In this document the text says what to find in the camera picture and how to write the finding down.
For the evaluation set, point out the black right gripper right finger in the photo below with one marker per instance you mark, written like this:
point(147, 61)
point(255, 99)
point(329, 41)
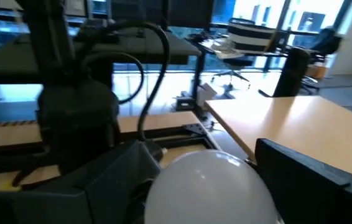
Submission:
point(313, 193)

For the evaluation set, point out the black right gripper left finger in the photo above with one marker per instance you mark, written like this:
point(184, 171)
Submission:
point(79, 199)

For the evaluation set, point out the white lightbulb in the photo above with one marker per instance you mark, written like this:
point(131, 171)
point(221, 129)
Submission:
point(210, 189)

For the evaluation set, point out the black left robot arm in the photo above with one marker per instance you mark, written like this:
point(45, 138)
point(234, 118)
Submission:
point(54, 62)

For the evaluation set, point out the light wooden desk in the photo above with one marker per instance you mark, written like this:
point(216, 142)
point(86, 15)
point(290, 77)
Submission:
point(303, 127)

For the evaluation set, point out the black cylinder bin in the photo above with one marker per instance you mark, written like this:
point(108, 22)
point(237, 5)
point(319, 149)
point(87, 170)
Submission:
point(292, 71)

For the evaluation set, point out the black floor power box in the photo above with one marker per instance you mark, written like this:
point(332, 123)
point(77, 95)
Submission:
point(184, 101)

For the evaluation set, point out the grey computer desk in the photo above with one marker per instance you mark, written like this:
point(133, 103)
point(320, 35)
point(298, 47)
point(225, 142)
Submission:
point(151, 46)

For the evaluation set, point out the white floor box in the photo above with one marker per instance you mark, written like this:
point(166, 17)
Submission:
point(206, 93)

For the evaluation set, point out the black office chair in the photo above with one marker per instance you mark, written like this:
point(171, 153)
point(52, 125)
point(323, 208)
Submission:
point(232, 71)

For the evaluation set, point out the dark office chair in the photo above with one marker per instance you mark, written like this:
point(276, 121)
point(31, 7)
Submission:
point(325, 43)

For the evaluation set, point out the black white striped basket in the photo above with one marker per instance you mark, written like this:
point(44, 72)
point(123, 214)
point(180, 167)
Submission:
point(250, 35)

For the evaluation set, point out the large black screen back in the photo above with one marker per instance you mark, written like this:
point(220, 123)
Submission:
point(179, 12)

